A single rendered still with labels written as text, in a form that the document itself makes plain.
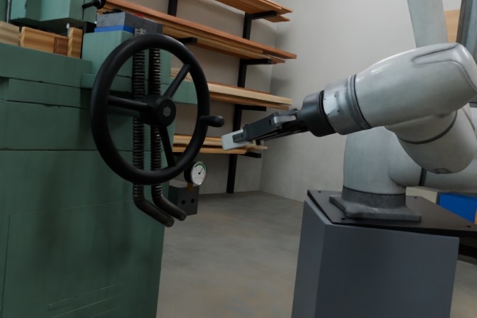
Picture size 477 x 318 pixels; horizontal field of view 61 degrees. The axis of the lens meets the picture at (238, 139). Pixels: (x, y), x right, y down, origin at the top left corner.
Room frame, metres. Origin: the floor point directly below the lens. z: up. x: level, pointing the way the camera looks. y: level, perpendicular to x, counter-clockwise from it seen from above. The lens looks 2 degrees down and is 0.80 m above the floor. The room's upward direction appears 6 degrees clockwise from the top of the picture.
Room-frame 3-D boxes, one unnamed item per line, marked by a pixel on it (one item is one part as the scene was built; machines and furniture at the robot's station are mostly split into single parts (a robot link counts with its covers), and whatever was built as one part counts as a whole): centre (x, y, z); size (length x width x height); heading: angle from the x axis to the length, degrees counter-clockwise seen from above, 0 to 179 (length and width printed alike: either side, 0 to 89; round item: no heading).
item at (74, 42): (0.97, 0.35, 0.94); 0.16 x 0.02 x 0.08; 143
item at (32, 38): (0.96, 0.40, 0.93); 0.24 x 0.01 x 0.06; 143
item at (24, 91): (0.95, 0.38, 0.82); 0.40 x 0.21 x 0.04; 143
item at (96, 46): (0.89, 0.26, 0.91); 0.15 x 0.14 x 0.09; 143
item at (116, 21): (0.89, 0.26, 0.99); 0.13 x 0.11 x 0.06; 143
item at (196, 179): (1.06, 0.11, 0.65); 0.06 x 0.04 x 0.08; 143
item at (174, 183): (1.11, 0.16, 0.58); 0.12 x 0.08 x 0.08; 53
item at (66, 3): (1.00, 0.45, 1.03); 0.14 x 0.07 x 0.09; 53
